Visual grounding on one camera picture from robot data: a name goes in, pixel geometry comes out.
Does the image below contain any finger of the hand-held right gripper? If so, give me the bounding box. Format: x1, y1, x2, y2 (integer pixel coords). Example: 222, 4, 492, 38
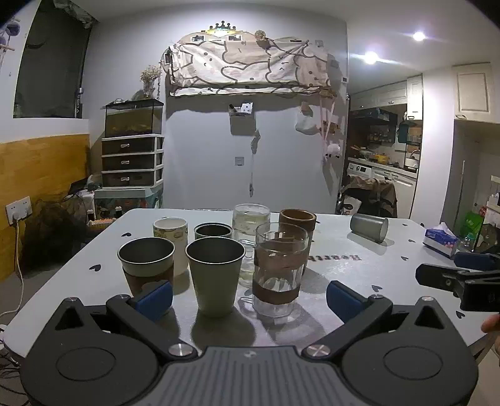
454, 252, 500, 273
415, 263, 469, 292

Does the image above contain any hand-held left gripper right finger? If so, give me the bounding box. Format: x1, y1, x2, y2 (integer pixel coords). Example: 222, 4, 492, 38
305, 280, 451, 360

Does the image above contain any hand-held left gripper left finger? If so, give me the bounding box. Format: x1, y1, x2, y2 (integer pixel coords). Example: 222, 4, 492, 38
47, 280, 199, 362

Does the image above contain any plain grey metal cup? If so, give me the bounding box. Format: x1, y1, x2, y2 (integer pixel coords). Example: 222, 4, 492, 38
350, 213, 390, 245

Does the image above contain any metal cup with brown sleeve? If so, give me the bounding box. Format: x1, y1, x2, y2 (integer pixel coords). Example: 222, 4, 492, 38
117, 236, 176, 298

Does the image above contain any grey-green paper cup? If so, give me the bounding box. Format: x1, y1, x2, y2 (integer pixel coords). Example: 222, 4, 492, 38
185, 236, 246, 318

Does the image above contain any glass cup with brown sleeve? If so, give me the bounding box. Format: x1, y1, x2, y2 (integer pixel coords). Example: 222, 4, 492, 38
238, 222, 310, 318

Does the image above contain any white patterned ceramic cup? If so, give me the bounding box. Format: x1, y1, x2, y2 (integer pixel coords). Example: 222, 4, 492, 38
152, 217, 189, 277

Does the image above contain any small dark metal cup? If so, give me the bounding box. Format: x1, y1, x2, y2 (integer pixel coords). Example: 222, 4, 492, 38
194, 222, 234, 250

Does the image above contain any brown ceramic cup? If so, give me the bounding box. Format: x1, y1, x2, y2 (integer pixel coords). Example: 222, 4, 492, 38
278, 208, 317, 255

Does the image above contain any tall clear glass cup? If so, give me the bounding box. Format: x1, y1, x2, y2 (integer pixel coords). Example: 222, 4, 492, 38
232, 203, 271, 288

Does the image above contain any blue tissue box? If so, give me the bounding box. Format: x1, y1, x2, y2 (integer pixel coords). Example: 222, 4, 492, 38
422, 222, 460, 259

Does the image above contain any green plastic bag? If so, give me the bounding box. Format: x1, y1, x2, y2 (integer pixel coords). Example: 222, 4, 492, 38
462, 211, 486, 240

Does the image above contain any chair with dark jacket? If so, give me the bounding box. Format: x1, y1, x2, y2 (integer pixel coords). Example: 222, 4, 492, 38
339, 175, 398, 219

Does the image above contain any patterned low cabinet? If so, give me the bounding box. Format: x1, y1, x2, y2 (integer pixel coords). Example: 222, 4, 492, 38
94, 185, 164, 220

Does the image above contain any dark mesh bag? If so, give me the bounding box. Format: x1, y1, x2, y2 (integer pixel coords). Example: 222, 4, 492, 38
22, 198, 91, 272

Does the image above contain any white washing machine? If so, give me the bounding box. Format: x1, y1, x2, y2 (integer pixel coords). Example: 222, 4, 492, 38
347, 161, 373, 189

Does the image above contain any white plastic drawer unit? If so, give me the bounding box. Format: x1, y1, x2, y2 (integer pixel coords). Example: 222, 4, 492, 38
101, 134, 165, 187

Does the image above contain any white plush toy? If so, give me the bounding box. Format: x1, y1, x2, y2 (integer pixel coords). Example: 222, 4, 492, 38
322, 142, 343, 165

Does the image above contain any white hanging bag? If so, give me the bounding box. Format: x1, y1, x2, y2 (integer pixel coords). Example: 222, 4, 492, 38
295, 102, 319, 136

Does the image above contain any glass fish tank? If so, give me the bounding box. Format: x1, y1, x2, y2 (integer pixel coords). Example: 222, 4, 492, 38
104, 98, 164, 138

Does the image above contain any dried flower bunch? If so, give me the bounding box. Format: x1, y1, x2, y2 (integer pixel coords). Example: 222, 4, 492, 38
139, 65, 163, 98

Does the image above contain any dark window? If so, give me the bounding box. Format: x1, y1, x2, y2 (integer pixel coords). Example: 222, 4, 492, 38
13, 0, 97, 118

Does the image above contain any white power cable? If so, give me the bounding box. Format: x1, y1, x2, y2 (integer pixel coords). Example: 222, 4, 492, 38
0, 222, 26, 324

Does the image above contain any white wall socket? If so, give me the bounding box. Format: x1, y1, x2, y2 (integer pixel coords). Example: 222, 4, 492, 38
5, 196, 33, 226

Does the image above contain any white wall cabinet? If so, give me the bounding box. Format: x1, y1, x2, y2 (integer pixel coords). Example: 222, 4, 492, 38
452, 62, 494, 118

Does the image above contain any small wall shelf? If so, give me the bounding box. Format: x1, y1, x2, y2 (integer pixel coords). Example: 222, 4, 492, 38
228, 102, 255, 136

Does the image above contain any crown wall decoration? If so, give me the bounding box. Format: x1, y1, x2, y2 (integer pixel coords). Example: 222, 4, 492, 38
206, 21, 238, 35

